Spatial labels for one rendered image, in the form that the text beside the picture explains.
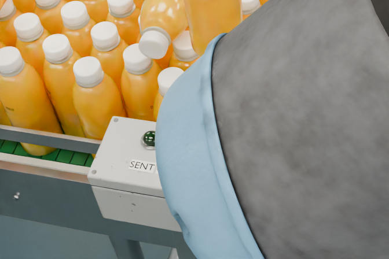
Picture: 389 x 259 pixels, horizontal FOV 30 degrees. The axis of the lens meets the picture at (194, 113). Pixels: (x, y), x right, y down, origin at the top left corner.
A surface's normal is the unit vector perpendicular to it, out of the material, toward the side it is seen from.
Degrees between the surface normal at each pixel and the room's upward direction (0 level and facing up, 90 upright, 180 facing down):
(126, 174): 0
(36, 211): 90
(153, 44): 91
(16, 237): 0
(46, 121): 90
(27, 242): 0
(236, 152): 53
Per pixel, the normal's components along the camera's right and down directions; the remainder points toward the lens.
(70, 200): -0.26, 0.76
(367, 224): -0.07, 0.73
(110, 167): -0.11, -0.63
